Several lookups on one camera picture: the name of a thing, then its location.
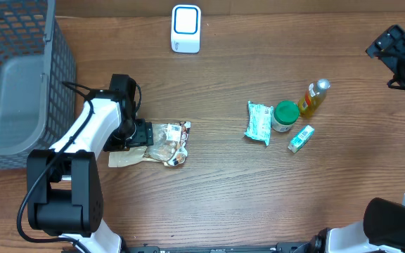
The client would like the green lid jar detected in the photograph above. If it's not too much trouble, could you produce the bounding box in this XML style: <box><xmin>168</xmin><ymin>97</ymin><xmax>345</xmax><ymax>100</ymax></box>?
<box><xmin>271</xmin><ymin>100</ymin><xmax>300</xmax><ymax>133</ymax></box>

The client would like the grey plastic mesh basket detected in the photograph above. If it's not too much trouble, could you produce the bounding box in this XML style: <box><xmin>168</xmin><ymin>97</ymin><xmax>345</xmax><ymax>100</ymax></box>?
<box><xmin>0</xmin><ymin>0</ymin><xmax>76</xmax><ymax>169</ymax></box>

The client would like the yellow oil bottle silver cap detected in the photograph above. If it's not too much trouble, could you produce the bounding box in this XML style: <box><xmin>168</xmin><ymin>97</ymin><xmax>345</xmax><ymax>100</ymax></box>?
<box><xmin>297</xmin><ymin>79</ymin><xmax>330</xmax><ymax>117</ymax></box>

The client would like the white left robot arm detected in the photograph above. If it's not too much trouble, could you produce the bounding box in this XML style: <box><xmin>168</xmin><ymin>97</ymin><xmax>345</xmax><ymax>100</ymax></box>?
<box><xmin>16</xmin><ymin>74</ymin><xmax>153</xmax><ymax>252</ymax></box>

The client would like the brown Pantree snack pouch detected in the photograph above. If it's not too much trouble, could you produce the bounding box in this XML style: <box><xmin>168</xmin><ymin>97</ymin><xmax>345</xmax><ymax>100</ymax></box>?
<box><xmin>108</xmin><ymin>122</ymin><xmax>191</xmax><ymax>167</ymax></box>

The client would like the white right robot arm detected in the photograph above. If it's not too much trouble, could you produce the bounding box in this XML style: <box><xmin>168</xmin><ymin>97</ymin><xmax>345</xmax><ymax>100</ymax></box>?
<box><xmin>296</xmin><ymin>25</ymin><xmax>405</xmax><ymax>253</ymax></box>

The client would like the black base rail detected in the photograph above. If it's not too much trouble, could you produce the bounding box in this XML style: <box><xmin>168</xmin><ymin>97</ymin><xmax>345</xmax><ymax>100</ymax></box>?
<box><xmin>122</xmin><ymin>239</ymin><xmax>323</xmax><ymax>253</ymax></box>

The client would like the teal tissue pack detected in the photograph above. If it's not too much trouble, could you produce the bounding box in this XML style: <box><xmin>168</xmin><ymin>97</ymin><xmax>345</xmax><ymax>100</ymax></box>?
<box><xmin>288</xmin><ymin>125</ymin><xmax>315</xmax><ymax>153</ymax></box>

